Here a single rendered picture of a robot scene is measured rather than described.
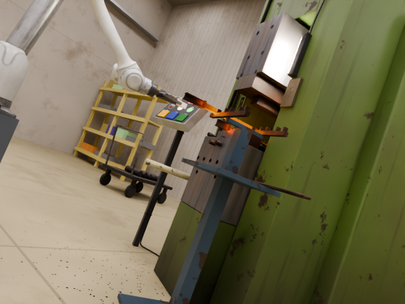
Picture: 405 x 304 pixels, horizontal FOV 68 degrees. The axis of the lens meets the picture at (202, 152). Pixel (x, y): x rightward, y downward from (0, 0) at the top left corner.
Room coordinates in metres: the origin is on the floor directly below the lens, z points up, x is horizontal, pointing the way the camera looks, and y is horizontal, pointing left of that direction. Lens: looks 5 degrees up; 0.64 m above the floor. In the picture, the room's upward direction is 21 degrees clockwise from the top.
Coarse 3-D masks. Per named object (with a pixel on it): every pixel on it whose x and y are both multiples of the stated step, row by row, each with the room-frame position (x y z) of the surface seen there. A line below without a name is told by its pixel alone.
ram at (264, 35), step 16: (288, 16) 1.75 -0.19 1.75; (256, 32) 1.96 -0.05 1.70; (272, 32) 1.77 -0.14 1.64; (288, 32) 1.77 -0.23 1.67; (304, 32) 1.82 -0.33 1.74; (256, 48) 1.88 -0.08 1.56; (272, 48) 1.74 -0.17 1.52; (288, 48) 1.78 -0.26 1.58; (256, 64) 1.82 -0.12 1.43; (272, 64) 1.76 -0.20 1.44; (288, 64) 1.80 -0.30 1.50; (272, 80) 1.80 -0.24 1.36; (288, 80) 1.82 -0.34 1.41
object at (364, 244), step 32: (384, 96) 1.64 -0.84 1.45; (384, 128) 1.59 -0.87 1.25; (384, 160) 1.59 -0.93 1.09; (352, 192) 1.64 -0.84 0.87; (384, 192) 1.63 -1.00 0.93; (352, 224) 1.58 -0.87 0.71; (384, 224) 1.67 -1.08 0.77; (352, 256) 1.59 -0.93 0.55; (384, 256) 1.71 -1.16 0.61; (320, 288) 1.64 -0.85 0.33; (352, 288) 1.63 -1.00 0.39; (384, 288) 1.74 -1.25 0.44
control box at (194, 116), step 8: (168, 104) 2.38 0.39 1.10; (192, 104) 2.25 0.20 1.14; (184, 112) 2.22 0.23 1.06; (192, 112) 2.18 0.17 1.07; (200, 112) 2.20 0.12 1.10; (160, 120) 2.29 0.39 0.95; (168, 120) 2.22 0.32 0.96; (184, 120) 2.14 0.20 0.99; (192, 120) 2.16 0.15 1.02; (176, 128) 2.23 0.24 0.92; (184, 128) 2.15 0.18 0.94
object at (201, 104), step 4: (184, 96) 1.34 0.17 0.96; (188, 96) 1.35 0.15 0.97; (192, 96) 1.35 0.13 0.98; (188, 100) 1.35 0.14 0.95; (192, 100) 1.36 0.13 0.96; (196, 100) 1.36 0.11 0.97; (200, 100) 1.36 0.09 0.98; (204, 100) 1.36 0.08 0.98; (196, 104) 1.37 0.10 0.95; (200, 104) 1.37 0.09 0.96; (204, 104) 1.36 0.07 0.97; (208, 104) 1.38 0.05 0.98; (200, 108) 1.40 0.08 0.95; (204, 108) 1.39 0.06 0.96; (208, 108) 1.38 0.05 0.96; (212, 108) 1.39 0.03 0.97; (212, 112) 1.42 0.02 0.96; (236, 120) 1.45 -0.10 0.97; (244, 124) 1.47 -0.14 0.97; (256, 128) 1.50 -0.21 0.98
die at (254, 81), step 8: (240, 80) 1.93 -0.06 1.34; (248, 80) 1.84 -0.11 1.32; (256, 80) 1.79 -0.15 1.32; (264, 80) 1.81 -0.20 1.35; (240, 88) 1.89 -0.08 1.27; (248, 88) 1.82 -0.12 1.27; (256, 88) 1.79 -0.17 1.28; (264, 88) 1.82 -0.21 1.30; (272, 88) 1.84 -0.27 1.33; (280, 88) 1.87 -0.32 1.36; (248, 96) 1.97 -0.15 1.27; (264, 96) 1.85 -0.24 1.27; (272, 96) 1.85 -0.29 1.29; (280, 96) 1.87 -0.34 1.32; (280, 104) 1.89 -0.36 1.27
